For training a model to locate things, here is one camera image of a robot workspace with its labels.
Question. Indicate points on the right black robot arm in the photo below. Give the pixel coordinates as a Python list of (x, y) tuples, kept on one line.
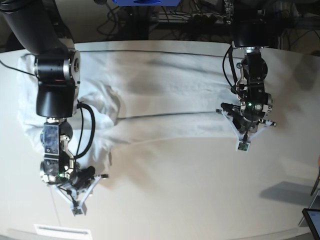
[(57, 69)]

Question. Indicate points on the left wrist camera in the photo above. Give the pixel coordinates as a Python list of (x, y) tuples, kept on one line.
[(242, 146)]

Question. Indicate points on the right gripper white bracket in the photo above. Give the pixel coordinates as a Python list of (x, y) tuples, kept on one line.
[(75, 187)]

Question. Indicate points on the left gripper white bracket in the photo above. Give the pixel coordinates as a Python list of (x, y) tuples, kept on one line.
[(247, 120)]

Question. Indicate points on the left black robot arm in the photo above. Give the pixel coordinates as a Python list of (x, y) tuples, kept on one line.
[(249, 70)]

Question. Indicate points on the white T-shirt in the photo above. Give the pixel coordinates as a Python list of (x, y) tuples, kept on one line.
[(144, 96)]

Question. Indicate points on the blue box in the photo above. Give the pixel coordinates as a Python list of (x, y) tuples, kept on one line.
[(130, 3)]

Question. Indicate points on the white label strip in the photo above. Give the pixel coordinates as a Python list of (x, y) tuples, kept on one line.
[(62, 232)]

